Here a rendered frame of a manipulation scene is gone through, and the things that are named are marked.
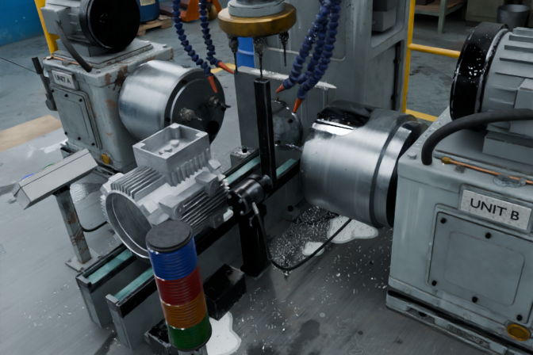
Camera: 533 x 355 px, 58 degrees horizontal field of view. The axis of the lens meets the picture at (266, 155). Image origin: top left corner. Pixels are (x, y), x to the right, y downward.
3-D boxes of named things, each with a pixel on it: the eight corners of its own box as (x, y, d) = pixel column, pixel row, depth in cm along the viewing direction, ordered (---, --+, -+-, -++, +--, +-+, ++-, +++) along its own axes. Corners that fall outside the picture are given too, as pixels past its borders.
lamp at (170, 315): (185, 290, 72) (181, 267, 70) (215, 307, 69) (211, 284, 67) (155, 316, 68) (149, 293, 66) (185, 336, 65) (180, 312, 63)
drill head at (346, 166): (325, 164, 131) (324, 77, 118) (483, 213, 108) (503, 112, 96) (270, 211, 114) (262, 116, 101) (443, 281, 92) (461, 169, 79)
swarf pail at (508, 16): (488, 37, 494) (492, 9, 480) (496, 29, 514) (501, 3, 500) (520, 41, 477) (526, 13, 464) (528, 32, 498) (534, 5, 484)
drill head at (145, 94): (159, 112, 167) (145, 42, 155) (240, 138, 147) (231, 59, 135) (98, 143, 150) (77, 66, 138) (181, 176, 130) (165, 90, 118)
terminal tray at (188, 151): (178, 150, 110) (174, 122, 107) (213, 162, 104) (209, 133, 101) (138, 175, 102) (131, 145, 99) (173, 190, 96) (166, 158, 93)
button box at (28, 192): (89, 174, 117) (77, 155, 117) (99, 165, 112) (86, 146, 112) (23, 210, 106) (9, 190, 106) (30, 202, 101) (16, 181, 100)
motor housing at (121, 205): (177, 200, 120) (163, 131, 111) (235, 225, 110) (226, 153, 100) (111, 245, 107) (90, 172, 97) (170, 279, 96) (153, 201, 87)
